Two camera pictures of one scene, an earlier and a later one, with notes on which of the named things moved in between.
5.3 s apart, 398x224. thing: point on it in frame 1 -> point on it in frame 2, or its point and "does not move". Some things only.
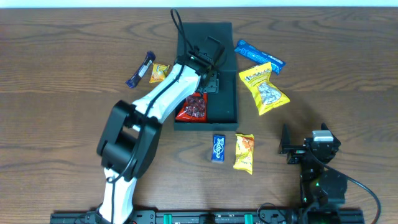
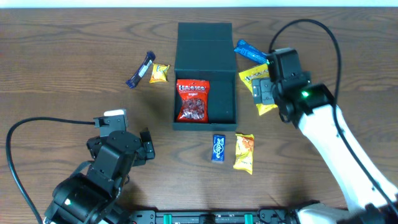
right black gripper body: [296, 155] -> [268, 91]
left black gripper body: [204, 58] -> [146, 145]
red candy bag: [195, 108] does not move
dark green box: [222, 111] does not move
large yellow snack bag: [267, 96] does not move
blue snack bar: [242, 47] does not move
